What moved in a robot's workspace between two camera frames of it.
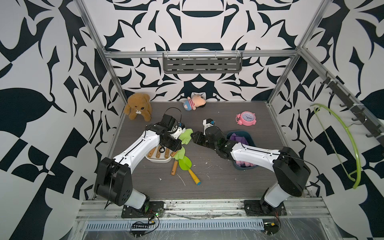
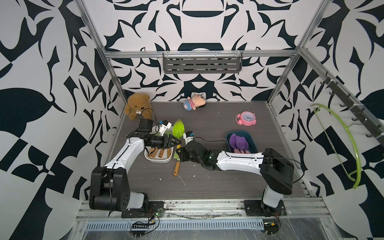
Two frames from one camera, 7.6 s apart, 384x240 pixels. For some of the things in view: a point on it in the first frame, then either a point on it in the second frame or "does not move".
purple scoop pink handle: x=239 y=139 does not move
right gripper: x=197 y=137 -> x=181 y=154
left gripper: x=177 y=145 does not move
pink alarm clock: x=246 y=118 does not move
